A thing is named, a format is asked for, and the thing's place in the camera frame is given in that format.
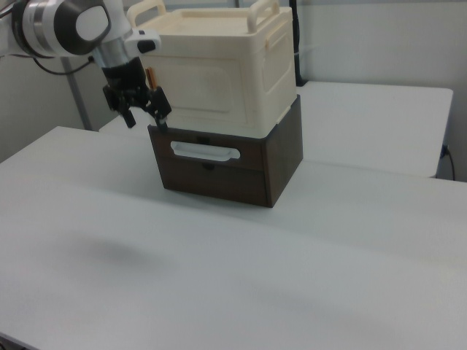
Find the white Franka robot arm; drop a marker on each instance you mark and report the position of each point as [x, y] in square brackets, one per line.
[65, 25]

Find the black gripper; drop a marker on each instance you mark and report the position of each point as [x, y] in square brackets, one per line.
[124, 76]

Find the cream plastic cabinet box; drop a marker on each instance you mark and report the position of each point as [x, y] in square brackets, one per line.
[270, 65]

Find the dark brown wooden drawer chest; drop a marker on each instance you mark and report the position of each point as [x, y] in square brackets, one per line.
[281, 156]

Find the black camera stand pole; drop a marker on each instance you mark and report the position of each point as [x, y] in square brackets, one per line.
[299, 47]

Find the grey metal frame post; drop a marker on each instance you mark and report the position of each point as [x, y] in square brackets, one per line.
[78, 98]

